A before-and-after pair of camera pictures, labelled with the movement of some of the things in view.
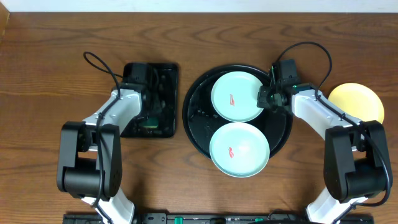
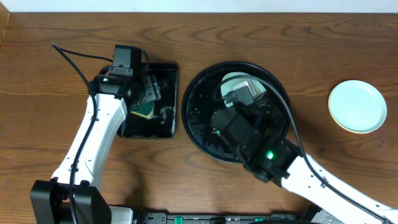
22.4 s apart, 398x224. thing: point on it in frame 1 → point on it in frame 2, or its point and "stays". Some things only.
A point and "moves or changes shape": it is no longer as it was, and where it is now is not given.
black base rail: (218, 218) stays
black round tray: (202, 121) stays
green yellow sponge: (152, 122) → (144, 109)
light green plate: (234, 96) moves or changes shape
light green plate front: (239, 149) → (236, 74)
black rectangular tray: (158, 116) stays
